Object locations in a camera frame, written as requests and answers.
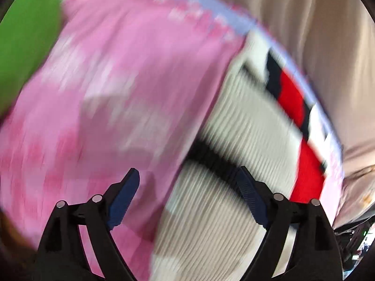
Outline pink floral bedsheet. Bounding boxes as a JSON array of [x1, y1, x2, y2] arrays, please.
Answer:
[[0, 0, 345, 281]]

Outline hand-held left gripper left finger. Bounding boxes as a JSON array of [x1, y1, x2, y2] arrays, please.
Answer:
[[35, 167, 141, 281]]

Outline green cloth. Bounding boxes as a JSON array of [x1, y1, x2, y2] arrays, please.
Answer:
[[0, 0, 63, 118]]

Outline white stained cloth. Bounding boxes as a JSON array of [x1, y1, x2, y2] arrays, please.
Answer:
[[334, 164, 375, 229]]

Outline beige curtain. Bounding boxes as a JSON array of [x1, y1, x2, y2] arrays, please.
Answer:
[[56, 0, 375, 182]]

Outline white knit sweater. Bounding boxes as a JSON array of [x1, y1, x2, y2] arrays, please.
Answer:
[[151, 31, 331, 281]]

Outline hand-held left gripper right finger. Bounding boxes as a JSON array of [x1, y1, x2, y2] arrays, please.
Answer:
[[233, 166, 343, 281]]

